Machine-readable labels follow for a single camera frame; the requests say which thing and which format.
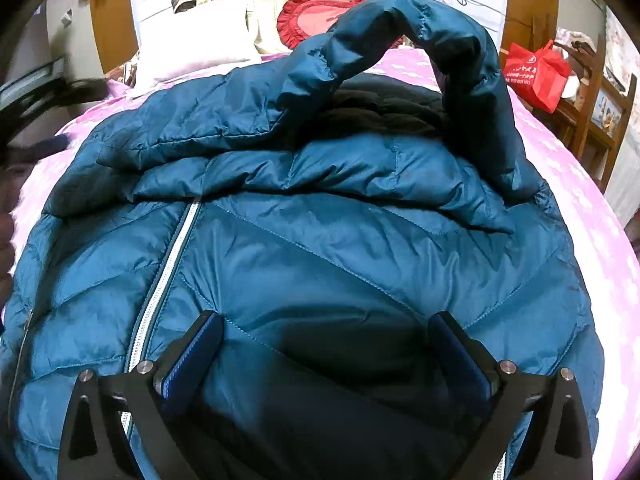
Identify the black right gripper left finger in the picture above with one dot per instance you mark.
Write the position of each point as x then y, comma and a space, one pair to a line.
94, 443

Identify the white rectangular pillow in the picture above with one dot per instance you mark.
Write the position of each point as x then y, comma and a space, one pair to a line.
210, 34

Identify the teal down puffer jacket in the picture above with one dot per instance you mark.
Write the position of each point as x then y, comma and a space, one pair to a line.
326, 204

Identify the wooden shelf stand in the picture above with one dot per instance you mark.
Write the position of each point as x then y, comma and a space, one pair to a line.
591, 118

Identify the person's left hand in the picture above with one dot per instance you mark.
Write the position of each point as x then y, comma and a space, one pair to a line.
10, 195

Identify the red ruffled heart pillow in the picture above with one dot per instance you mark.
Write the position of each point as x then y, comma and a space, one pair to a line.
301, 19

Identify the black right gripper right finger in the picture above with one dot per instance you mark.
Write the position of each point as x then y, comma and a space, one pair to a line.
516, 425

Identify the red plastic shopping bag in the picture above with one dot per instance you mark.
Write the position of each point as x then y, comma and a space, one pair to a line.
539, 77

